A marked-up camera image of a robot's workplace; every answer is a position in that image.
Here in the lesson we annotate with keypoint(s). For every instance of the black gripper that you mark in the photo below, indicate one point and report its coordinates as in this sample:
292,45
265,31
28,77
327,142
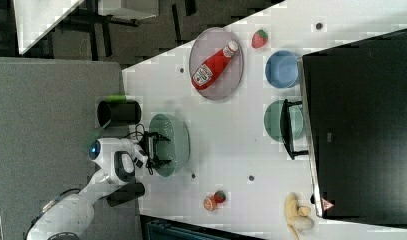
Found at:
147,144

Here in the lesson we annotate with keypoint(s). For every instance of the green plastic strainer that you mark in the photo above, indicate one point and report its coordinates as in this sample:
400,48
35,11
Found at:
177,149

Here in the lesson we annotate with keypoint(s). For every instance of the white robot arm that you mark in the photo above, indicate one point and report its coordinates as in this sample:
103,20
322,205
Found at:
67,218

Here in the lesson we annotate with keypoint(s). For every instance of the black utensil holder cup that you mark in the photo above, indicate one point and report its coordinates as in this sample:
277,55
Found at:
118,113

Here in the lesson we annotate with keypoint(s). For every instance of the toy orange slice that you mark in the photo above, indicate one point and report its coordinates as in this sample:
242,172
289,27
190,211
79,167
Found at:
210,204

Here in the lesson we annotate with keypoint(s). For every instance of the blue crate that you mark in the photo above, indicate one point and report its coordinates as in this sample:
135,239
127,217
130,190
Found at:
164,230

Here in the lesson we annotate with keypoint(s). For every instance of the plush ketchup bottle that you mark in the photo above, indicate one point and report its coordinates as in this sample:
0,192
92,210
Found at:
210,70

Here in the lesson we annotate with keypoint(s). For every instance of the green plastic cup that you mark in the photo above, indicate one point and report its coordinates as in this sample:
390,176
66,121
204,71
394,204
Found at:
272,117

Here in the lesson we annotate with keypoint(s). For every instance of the grey round plate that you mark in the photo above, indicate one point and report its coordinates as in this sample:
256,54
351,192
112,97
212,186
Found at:
207,44

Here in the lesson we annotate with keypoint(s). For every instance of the blue plastic cup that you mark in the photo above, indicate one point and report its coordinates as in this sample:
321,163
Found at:
282,69

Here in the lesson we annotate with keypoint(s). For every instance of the toy strawberry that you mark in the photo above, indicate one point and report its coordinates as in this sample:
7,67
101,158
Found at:
259,39

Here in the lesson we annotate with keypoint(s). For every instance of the toy peeled banana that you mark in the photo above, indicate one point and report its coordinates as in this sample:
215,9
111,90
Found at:
296,216

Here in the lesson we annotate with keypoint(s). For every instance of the black toaster oven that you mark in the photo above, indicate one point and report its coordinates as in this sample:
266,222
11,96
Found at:
354,107

